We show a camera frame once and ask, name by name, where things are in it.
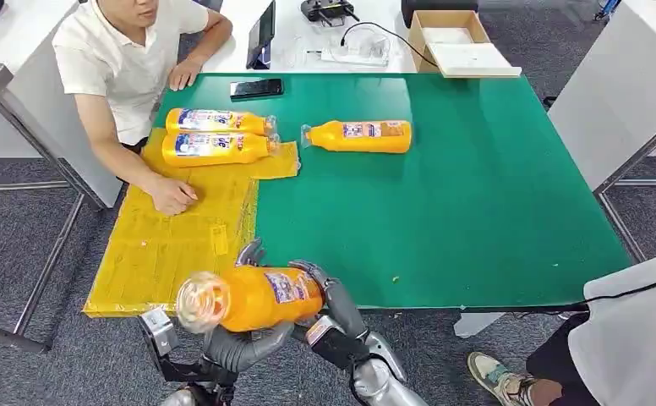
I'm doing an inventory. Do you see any white flat board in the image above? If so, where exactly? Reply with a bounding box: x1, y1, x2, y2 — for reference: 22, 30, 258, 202
427, 42, 522, 77

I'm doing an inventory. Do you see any orange drink bottle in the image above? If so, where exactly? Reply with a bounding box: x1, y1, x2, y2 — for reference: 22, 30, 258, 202
175, 265, 326, 336
161, 132, 282, 168
165, 107, 279, 137
300, 119, 413, 155

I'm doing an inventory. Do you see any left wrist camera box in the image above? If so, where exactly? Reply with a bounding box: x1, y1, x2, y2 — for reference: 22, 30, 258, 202
138, 306, 179, 359

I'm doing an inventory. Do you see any blue object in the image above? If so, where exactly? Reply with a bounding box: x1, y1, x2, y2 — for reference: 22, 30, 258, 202
593, 0, 623, 22

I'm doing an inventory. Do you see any white table with metal frame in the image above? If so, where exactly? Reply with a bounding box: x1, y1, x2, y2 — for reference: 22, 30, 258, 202
547, 0, 656, 265

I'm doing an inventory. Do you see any thin black cable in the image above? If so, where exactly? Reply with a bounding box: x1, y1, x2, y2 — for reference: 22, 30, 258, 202
521, 274, 656, 318

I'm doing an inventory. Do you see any black tablet on stand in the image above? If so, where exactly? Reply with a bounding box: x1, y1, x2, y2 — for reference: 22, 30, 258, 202
246, 0, 277, 70

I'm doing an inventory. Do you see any white table leg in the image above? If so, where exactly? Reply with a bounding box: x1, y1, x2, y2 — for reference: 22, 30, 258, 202
453, 310, 507, 339

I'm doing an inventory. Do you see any white desk with side panel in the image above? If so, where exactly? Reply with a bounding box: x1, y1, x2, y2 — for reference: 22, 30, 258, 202
0, 0, 123, 210

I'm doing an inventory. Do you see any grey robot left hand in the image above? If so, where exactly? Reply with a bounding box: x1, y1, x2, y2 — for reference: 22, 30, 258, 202
201, 239, 297, 375

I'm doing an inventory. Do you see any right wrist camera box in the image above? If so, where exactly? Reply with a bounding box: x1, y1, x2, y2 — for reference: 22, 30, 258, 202
305, 315, 372, 371

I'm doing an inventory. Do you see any standing person's shoe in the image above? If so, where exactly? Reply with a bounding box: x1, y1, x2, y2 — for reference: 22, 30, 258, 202
467, 351, 536, 406

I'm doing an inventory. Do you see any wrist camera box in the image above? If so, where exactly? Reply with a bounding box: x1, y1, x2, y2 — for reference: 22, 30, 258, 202
138, 306, 179, 359
305, 315, 372, 371

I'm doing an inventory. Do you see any seated person's right hand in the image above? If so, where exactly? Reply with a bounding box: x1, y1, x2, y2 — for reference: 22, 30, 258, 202
147, 175, 200, 217

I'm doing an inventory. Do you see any open cardboard box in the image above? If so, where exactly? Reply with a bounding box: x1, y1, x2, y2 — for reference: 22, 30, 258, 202
407, 9, 522, 79

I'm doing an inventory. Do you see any green table mat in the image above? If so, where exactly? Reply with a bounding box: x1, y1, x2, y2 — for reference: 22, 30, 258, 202
154, 73, 632, 310

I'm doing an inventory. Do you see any seated person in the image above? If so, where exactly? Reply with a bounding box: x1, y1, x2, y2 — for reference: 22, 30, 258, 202
52, 0, 234, 217

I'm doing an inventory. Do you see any white power strip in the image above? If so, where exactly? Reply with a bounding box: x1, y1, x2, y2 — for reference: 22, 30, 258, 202
320, 47, 391, 67

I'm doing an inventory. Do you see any black handheld controller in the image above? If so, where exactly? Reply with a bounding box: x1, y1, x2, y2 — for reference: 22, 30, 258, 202
300, 0, 361, 27

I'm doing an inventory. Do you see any black smartphone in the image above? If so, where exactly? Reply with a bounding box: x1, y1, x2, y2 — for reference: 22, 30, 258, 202
229, 77, 286, 102

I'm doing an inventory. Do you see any standing person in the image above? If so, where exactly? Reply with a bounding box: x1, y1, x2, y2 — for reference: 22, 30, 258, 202
527, 140, 656, 406

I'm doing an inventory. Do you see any yellow plastic sheet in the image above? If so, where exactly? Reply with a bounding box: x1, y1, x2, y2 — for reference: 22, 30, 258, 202
82, 127, 302, 320

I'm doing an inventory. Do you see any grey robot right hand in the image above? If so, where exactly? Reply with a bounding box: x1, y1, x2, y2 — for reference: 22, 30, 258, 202
287, 258, 370, 341

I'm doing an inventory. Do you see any black cable on desk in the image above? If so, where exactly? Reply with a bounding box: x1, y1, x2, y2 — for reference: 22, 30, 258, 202
339, 21, 440, 69

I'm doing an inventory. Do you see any seated person's left hand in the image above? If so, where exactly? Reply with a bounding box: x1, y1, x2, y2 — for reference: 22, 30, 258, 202
168, 58, 204, 92

